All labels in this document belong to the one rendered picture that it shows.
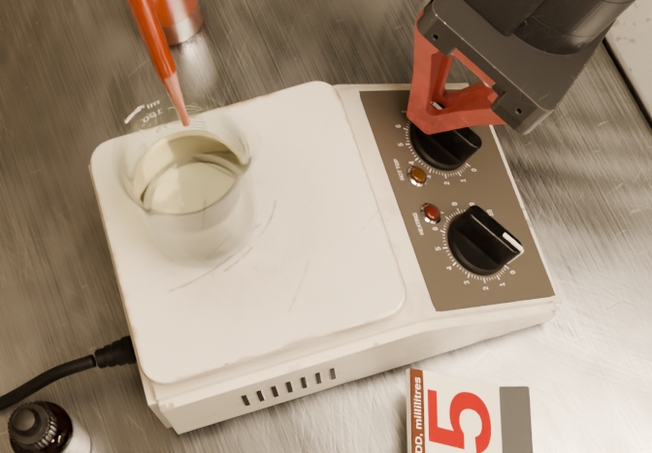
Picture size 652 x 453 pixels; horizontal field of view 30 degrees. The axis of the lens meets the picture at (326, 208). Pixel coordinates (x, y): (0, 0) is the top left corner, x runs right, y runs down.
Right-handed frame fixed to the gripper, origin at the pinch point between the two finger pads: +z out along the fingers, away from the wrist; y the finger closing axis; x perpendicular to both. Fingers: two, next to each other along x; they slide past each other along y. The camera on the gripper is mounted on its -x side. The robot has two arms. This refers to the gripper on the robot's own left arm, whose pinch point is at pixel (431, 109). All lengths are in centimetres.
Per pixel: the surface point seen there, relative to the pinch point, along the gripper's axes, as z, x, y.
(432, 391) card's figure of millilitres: 4.6, 8.6, 9.2
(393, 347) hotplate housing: 3.5, 5.7, 9.6
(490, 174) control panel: 1.5, 4.4, -0.8
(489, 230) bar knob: -0.3, 5.6, 3.8
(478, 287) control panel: 1.4, 7.0, 5.4
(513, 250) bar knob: -0.4, 7.0, 3.7
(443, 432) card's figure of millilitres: 5.0, 10.2, 10.3
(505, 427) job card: 5.6, 12.8, 7.3
